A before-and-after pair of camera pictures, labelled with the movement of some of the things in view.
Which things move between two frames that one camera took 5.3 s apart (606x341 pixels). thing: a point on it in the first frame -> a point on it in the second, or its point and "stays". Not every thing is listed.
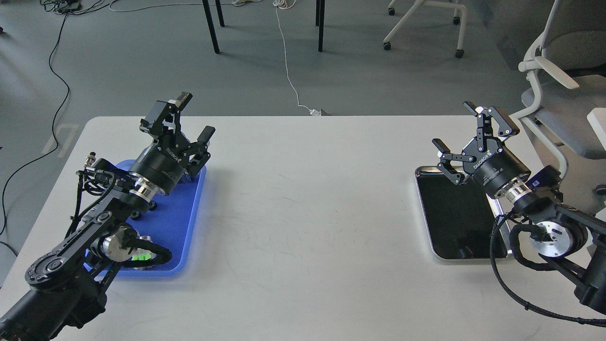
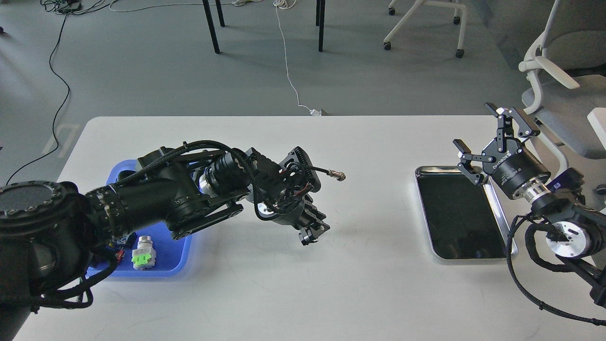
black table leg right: (319, 21) stays
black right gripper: (494, 168) -> (509, 169)
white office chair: (570, 61) stays
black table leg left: (210, 22) stays
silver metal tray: (460, 217) stays
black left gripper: (161, 166) -> (304, 215)
